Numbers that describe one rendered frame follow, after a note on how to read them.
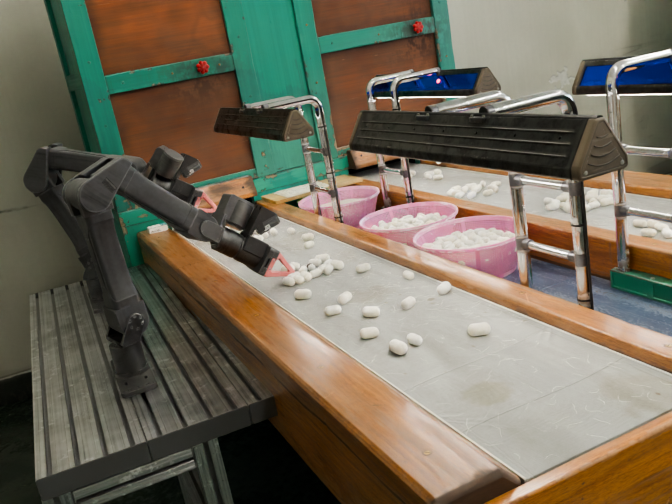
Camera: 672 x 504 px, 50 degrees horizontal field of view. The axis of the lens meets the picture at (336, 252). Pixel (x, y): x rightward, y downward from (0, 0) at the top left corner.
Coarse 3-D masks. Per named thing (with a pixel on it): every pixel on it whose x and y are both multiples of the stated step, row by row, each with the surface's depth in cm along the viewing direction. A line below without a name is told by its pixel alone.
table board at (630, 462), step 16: (640, 432) 87; (656, 432) 87; (608, 448) 85; (624, 448) 85; (640, 448) 86; (656, 448) 87; (576, 464) 83; (592, 464) 83; (608, 464) 84; (624, 464) 85; (640, 464) 86; (656, 464) 88; (544, 480) 81; (560, 480) 81; (576, 480) 82; (592, 480) 83; (608, 480) 85; (624, 480) 86; (640, 480) 87; (656, 480) 88; (512, 496) 80; (528, 496) 80; (544, 496) 81; (560, 496) 82; (576, 496) 83; (592, 496) 84; (608, 496) 85; (624, 496) 86; (640, 496) 88; (656, 496) 89
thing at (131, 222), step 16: (336, 160) 263; (400, 160) 292; (416, 160) 280; (272, 176) 254; (288, 176) 257; (304, 176) 259; (320, 176) 262; (368, 176) 272; (272, 192) 255; (208, 208) 262; (128, 224) 236; (144, 224) 238; (128, 240) 237; (128, 256) 240
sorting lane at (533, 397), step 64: (320, 320) 140; (384, 320) 134; (448, 320) 129; (512, 320) 124; (448, 384) 106; (512, 384) 103; (576, 384) 100; (640, 384) 97; (512, 448) 88; (576, 448) 86
